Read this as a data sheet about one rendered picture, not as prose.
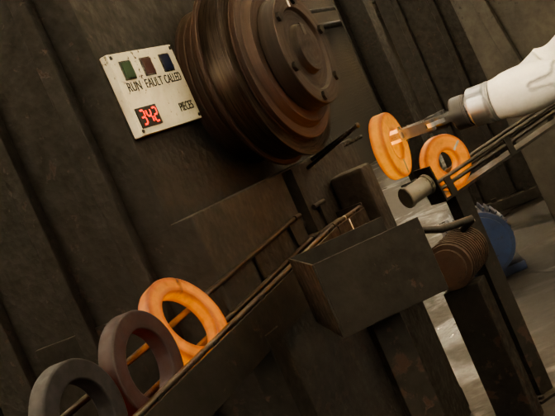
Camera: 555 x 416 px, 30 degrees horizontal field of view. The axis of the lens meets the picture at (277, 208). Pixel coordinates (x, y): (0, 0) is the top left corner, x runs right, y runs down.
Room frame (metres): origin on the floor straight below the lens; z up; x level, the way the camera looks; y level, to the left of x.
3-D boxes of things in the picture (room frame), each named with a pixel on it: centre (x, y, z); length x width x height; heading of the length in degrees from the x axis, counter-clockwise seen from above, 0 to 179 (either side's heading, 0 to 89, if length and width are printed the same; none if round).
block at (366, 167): (2.67, -0.21, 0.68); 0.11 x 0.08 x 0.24; 63
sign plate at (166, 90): (2.20, 0.14, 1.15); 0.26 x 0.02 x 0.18; 153
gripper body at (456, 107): (2.26, -0.44, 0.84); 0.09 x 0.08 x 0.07; 63
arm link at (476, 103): (2.23, -0.50, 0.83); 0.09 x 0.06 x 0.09; 153
